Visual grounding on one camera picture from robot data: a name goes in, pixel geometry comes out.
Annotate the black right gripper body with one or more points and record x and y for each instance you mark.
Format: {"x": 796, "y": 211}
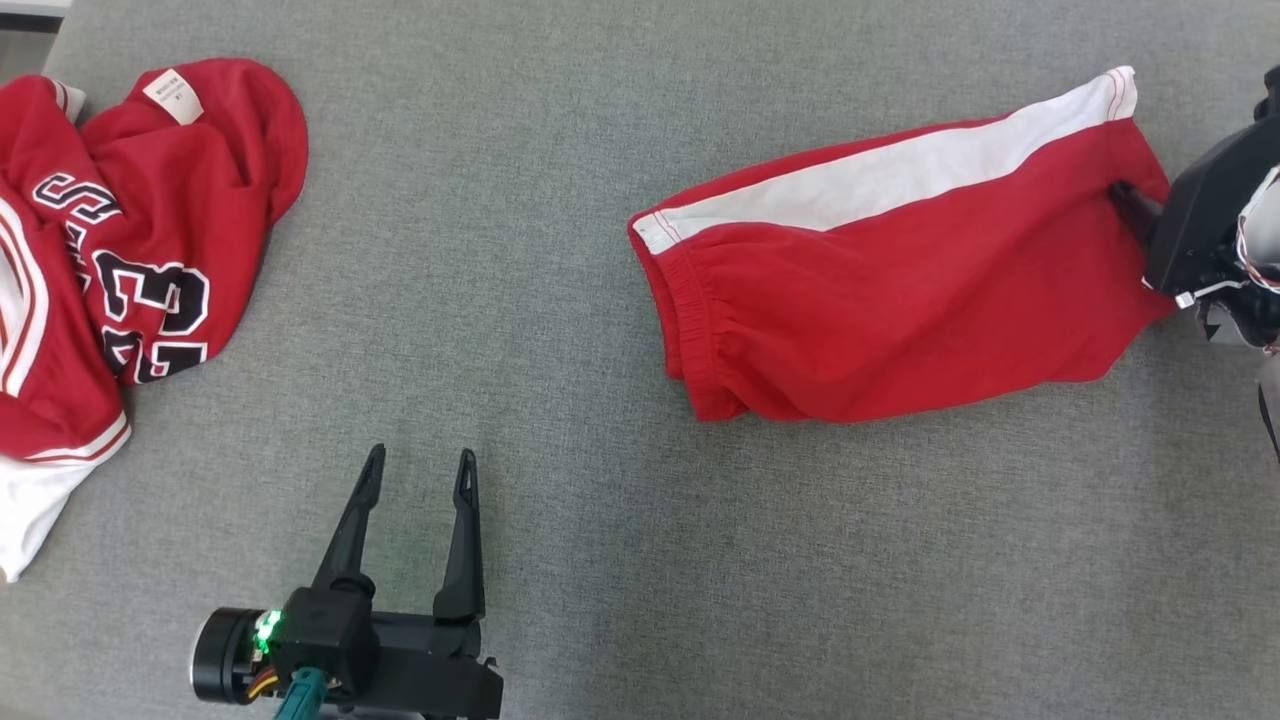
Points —
{"x": 1200, "y": 220}

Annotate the red shorts white stripe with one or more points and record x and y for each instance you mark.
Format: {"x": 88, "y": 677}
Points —
{"x": 900, "y": 300}

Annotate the teal left camera connector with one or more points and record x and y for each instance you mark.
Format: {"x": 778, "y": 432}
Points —
{"x": 300, "y": 697}

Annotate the red jersey number 23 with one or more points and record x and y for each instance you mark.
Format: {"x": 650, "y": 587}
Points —
{"x": 140, "y": 200}

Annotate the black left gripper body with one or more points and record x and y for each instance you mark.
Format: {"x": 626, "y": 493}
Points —
{"x": 430, "y": 670}

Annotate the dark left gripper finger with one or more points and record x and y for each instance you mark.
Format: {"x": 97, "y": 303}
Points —
{"x": 465, "y": 570}
{"x": 350, "y": 550}

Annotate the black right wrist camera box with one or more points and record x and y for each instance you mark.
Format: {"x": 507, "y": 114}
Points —
{"x": 1272, "y": 95}

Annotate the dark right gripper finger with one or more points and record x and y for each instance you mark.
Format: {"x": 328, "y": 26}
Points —
{"x": 1142, "y": 215}

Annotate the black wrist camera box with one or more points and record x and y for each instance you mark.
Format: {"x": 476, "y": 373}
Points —
{"x": 325, "y": 630}
{"x": 1272, "y": 95}

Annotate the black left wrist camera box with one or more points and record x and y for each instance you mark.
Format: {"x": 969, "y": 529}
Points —
{"x": 325, "y": 630}

